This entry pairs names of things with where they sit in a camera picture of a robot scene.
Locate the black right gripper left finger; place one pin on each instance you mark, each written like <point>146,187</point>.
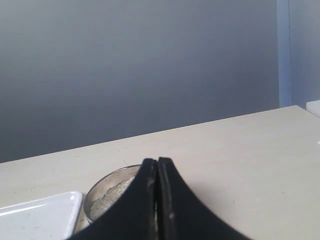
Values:
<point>132,216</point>

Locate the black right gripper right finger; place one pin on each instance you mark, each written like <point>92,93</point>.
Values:
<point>181,215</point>

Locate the steel bowl of rice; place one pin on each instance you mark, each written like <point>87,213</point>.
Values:
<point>107,191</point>

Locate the white rectangular tray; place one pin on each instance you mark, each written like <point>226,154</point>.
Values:
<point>50,218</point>

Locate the white furniture beside table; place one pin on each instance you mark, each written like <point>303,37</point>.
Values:
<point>314,107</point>

